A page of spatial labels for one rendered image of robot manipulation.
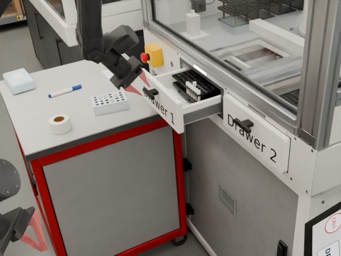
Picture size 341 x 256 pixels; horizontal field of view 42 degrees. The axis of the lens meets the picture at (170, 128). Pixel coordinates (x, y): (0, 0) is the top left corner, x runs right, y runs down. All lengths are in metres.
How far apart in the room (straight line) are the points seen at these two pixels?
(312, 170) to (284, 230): 0.31
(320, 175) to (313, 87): 0.24
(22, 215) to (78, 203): 0.95
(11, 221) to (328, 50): 0.68
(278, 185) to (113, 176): 0.65
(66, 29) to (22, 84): 0.38
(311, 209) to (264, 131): 0.24
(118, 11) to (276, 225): 1.27
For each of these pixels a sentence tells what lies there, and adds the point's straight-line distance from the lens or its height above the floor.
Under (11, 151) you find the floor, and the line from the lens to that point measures 2.99.
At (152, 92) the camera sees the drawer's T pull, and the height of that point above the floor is 0.91.
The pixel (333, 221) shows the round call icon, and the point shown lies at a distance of 0.83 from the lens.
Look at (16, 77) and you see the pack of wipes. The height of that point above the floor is 0.81.
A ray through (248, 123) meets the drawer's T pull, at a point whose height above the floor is 0.91.
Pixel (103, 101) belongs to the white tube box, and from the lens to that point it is 1.64.
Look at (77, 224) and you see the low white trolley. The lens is 1.77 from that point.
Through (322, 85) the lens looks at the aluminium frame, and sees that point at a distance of 1.02.
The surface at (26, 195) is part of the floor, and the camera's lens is 2.59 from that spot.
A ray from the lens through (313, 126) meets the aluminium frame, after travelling 1.09.
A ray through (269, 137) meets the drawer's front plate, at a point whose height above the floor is 0.90.
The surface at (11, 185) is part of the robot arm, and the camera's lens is 0.68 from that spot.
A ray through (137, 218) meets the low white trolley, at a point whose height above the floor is 0.29.
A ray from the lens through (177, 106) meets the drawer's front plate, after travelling 1.32.
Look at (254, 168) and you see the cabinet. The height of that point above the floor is 0.72.
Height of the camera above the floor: 1.58
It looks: 33 degrees down
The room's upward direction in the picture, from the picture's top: 5 degrees counter-clockwise
